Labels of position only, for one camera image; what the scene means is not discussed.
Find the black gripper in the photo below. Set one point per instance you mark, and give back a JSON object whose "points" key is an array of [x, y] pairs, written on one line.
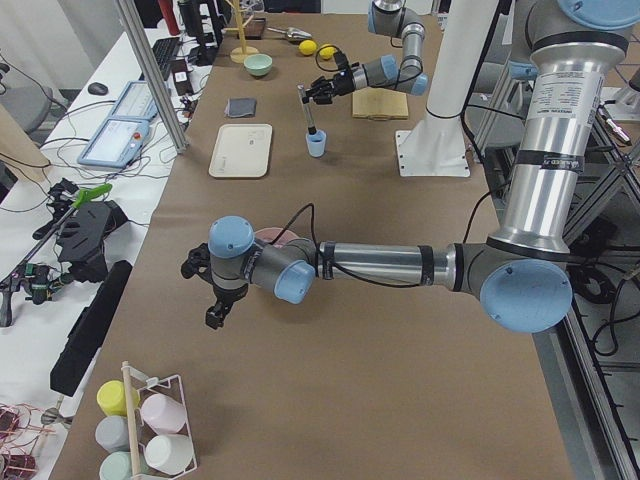
{"points": [[223, 295], [341, 83]]}

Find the steel muddler black tip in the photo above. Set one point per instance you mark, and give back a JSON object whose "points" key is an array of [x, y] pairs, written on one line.
{"points": [[305, 104]]}

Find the light blue cup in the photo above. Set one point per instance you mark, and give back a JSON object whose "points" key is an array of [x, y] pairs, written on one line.
{"points": [[316, 143]]}

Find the metal ice scoop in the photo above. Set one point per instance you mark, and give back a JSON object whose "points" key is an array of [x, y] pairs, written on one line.
{"points": [[292, 34]]}

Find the pink bowl of ice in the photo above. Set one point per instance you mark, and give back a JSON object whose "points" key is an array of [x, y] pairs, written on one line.
{"points": [[276, 236]]}

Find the pink cup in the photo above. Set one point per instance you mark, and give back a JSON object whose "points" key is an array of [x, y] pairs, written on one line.
{"points": [[163, 414]]}

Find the white cup rack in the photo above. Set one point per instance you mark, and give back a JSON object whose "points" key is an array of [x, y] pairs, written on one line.
{"points": [[139, 386]]}

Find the white cup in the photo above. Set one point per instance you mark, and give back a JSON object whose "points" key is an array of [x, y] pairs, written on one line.
{"points": [[169, 453]]}

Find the grey cup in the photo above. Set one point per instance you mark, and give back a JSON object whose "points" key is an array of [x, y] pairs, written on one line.
{"points": [[112, 435]]}

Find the mint cup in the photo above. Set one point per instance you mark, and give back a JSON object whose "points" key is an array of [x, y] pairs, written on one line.
{"points": [[116, 466]]}

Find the yellow lemon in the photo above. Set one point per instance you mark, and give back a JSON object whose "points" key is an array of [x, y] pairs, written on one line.
{"points": [[326, 52], [307, 47]]}

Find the wooden cutting board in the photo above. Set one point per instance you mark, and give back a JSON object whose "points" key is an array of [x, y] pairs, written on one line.
{"points": [[379, 104]]}

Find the mint green bowl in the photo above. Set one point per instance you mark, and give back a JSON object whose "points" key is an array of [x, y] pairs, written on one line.
{"points": [[258, 65]]}

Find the grey folded cloth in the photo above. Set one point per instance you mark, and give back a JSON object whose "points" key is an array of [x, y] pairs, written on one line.
{"points": [[241, 107]]}

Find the wooden mug tree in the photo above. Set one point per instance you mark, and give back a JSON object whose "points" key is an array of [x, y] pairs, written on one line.
{"points": [[240, 54]]}

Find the cream rabbit tray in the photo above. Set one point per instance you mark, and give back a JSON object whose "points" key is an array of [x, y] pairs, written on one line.
{"points": [[241, 151]]}

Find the black long bar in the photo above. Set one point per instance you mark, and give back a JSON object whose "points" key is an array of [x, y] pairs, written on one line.
{"points": [[89, 332]]}

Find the black keyboard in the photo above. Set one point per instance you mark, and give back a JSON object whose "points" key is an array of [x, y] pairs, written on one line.
{"points": [[165, 51]]}

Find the teach pendant far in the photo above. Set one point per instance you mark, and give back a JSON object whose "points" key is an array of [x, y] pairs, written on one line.
{"points": [[135, 101]]}

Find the teach pendant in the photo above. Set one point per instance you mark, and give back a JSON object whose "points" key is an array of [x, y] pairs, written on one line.
{"points": [[135, 101], [115, 144]]}

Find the teach pendant near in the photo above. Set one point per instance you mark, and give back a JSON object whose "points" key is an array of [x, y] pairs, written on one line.
{"points": [[115, 144]]}

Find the black computer mouse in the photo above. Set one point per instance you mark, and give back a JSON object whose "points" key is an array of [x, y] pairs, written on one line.
{"points": [[97, 89]]}

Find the aluminium frame post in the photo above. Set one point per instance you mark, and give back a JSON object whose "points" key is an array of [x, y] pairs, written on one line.
{"points": [[135, 31]]}

